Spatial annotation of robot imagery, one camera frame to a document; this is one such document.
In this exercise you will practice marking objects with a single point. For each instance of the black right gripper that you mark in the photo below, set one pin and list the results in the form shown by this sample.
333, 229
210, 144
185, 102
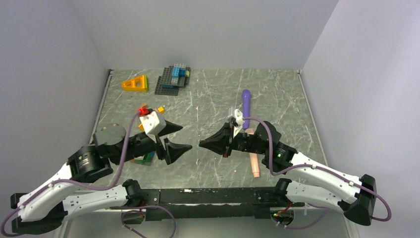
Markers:
217, 143

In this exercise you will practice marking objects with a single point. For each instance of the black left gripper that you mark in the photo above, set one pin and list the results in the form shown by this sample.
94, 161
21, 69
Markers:
174, 150

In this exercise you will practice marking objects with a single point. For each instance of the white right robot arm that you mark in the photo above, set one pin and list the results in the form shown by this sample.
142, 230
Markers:
353, 196

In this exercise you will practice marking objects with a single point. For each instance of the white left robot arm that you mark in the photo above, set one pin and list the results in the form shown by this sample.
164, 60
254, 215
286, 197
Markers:
88, 181

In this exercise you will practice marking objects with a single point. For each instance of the yellow cube block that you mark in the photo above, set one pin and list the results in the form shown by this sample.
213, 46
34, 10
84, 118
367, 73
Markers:
161, 110

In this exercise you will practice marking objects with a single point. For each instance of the colourful brick boat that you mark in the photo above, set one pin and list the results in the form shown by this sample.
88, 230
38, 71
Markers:
144, 160

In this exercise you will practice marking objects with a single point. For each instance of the beige toy microphone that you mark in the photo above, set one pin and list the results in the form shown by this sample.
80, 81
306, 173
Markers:
255, 165

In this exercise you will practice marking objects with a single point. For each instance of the purple toy microphone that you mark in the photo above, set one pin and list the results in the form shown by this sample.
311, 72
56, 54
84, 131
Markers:
246, 101

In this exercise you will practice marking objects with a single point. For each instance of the grey blue brick stack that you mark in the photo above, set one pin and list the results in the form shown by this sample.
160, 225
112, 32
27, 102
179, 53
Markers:
172, 79

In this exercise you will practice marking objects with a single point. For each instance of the orange triangular brick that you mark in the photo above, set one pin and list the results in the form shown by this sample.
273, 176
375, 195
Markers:
136, 84

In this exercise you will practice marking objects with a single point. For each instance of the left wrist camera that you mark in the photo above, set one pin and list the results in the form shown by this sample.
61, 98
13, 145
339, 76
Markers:
153, 123

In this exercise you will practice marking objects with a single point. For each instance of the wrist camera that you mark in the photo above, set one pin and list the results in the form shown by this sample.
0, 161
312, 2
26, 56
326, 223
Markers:
153, 123
236, 121

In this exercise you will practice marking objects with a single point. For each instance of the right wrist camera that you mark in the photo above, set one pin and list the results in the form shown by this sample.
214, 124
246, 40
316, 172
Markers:
236, 121

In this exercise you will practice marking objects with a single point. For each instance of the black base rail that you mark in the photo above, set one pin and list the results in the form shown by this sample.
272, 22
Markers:
256, 202

